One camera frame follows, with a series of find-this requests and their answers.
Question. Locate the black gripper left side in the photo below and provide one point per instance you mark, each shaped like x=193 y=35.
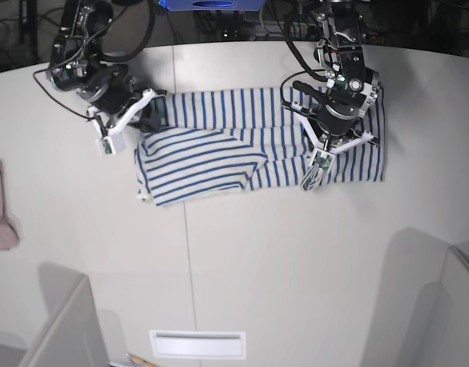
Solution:
x=338 y=108

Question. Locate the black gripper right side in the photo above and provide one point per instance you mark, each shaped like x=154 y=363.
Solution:
x=111 y=90

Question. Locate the blue white striped T-shirt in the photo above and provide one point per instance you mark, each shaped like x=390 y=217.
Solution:
x=240 y=140

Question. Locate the black power strip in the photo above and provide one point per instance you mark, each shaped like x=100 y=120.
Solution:
x=374 y=37

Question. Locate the blue box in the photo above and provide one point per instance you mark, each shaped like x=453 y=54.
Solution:
x=221 y=5

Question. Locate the white rectangular tray slot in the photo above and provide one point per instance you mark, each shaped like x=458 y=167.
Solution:
x=198 y=345

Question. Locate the grey bin right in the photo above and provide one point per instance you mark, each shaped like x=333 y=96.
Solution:
x=432 y=329

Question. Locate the grey bin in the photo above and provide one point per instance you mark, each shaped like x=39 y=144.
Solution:
x=50 y=316
x=432 y=329

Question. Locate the grey bin left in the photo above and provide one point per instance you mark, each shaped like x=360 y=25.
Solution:
x=50 y=316

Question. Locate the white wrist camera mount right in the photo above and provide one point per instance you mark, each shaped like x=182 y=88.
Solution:
x=111 y=140

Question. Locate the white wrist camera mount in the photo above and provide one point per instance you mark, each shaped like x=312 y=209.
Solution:
x=325 y=147
x=111 y=140

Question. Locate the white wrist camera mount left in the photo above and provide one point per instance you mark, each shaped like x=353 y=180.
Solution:
x=325 y=147

